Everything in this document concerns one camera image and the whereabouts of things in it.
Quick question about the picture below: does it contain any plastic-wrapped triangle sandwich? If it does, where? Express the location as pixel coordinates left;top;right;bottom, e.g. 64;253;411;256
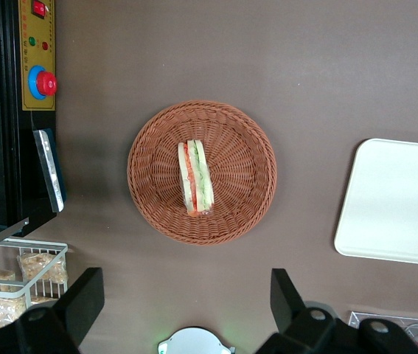
177;139;215;218

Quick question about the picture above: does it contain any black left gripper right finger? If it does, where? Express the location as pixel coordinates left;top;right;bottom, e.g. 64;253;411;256
256;268;418;354

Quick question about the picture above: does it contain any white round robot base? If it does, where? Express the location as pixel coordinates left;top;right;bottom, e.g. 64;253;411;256
158;327;236;354

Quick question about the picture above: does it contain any black machine cabinet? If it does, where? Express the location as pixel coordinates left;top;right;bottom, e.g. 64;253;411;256
0;0;68;237

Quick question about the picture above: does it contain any yellow control panel plate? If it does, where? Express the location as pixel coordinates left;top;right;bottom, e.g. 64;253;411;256
18;0;57;111

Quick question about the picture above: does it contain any white rectangular plastic tray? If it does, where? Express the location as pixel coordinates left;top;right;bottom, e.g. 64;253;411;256
333;138;418;267

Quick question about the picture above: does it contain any white wire rack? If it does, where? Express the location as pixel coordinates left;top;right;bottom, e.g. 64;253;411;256
0;237;69;311

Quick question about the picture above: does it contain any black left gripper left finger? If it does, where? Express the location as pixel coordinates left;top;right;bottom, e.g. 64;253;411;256
0;267;105;354

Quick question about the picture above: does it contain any round brown wicker basket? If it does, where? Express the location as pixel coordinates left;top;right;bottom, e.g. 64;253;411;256
126;100;278;246

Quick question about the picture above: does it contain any red emergency stop button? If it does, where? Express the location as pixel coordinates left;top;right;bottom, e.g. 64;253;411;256
27;65;58;100

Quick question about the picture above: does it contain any red rocker switch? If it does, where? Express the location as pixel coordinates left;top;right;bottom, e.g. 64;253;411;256
31;0;47;19

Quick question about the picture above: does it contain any silver and blue handle bar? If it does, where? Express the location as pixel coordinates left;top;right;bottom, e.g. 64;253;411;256
32;128;67;214

